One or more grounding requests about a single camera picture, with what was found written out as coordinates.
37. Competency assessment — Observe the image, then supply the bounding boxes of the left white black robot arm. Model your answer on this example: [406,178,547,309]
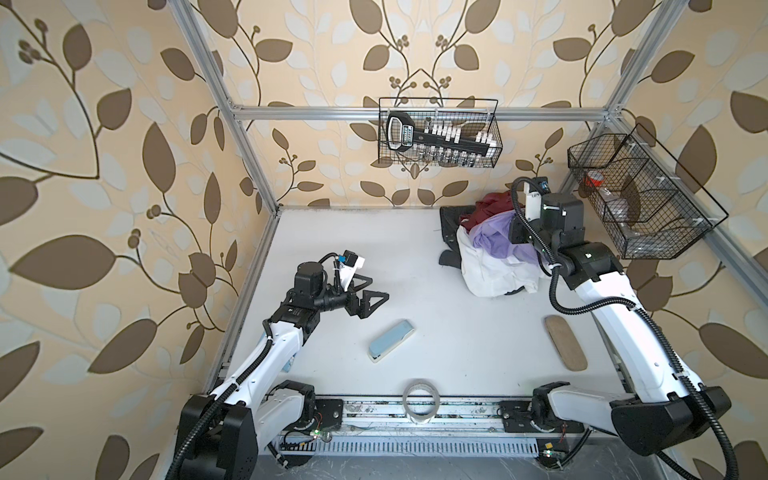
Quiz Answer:
[166,250,389,479]

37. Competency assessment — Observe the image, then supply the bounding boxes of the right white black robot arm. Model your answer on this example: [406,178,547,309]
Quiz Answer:
[509,177,740,479]

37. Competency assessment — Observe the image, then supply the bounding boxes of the maroon cloth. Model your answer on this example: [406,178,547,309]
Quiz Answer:
[460,191,514,232]

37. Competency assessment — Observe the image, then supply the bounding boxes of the white cloth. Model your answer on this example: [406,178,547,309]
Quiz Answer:
[456,226,543,298]

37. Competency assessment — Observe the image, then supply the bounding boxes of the black cloth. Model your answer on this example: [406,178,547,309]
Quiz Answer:
[438,205,475,269]

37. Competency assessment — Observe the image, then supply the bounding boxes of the light blue sponge block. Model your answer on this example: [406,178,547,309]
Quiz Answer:
[367,320,415,363]

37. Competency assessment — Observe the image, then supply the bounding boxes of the clear bottle red cap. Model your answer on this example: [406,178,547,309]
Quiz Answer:
[585,170,630,229]

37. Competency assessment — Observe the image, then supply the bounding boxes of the clear tape roll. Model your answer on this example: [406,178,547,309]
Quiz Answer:
[402,379,441,425]

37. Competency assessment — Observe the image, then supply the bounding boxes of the brown oval wooden piece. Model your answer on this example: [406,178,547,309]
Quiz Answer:
[544,315,588,372]

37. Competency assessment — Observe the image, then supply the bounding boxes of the black socket wrench set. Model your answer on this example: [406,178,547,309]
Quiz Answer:
[378,109,503,162]

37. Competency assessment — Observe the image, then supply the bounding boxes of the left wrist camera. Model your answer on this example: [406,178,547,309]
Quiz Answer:
[337,250,365,291]

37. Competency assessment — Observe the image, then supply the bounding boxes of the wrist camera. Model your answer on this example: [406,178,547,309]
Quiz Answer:
[523,177,551,221]
[337,250,365,291]

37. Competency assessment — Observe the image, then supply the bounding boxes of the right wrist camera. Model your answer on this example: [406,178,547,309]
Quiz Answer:
[523,177,551,221]

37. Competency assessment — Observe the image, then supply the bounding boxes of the right black wire basket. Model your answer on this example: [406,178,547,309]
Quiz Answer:
[567,124,728,260]

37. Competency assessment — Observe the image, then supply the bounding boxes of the black wire basket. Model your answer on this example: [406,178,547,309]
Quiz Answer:
[567,124,728,260]
[377,96,503,169]

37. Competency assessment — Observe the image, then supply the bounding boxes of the back black wire basket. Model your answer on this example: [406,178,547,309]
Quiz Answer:
[377,96,503,169]

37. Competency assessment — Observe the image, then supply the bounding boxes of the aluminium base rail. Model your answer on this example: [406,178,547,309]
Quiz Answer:
[263,393,673,458]

